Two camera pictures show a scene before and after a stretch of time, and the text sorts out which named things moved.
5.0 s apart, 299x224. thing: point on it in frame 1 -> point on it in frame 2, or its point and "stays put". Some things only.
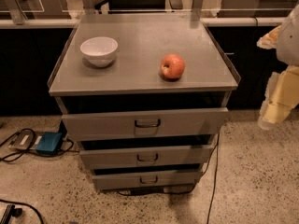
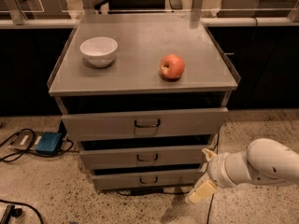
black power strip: (10, 212) stays put
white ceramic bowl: (100, 50) stays put
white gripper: (289, 46) -> (215, 169)
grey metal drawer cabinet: (144, 95) stays put
